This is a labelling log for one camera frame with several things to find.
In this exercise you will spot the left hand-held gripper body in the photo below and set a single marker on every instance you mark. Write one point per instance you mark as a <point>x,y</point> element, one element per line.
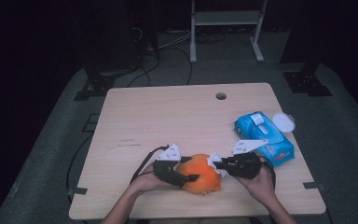
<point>166,171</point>

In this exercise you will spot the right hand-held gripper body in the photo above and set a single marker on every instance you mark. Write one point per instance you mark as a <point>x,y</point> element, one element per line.
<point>244,165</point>

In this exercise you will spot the orange plush toy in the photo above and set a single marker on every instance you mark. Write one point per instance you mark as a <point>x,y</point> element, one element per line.
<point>199,177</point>

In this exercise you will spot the white wet wipe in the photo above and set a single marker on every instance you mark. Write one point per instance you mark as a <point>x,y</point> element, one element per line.
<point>214,161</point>

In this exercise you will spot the blue wet wipes pack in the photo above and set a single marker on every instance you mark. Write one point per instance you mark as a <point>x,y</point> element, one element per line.
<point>261,133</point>

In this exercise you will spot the person's left hand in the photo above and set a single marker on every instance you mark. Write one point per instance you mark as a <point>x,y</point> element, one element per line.
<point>147,182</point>

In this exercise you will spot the person's right hand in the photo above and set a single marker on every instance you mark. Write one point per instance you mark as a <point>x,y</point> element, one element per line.
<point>258,188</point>

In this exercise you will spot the white oval plastic lid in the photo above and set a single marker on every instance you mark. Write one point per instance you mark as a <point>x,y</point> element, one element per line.
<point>283,122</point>

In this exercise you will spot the black tape strip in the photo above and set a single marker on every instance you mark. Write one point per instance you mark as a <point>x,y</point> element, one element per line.
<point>313,185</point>
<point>77,190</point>

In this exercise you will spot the black stand base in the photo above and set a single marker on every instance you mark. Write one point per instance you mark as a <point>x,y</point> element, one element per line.
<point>96,85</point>
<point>307,82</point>

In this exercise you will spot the white metal stand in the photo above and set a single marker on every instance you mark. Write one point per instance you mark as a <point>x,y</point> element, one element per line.
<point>195,18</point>

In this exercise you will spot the black floor tape frame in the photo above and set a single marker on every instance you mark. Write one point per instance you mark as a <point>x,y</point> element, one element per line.
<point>90,123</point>

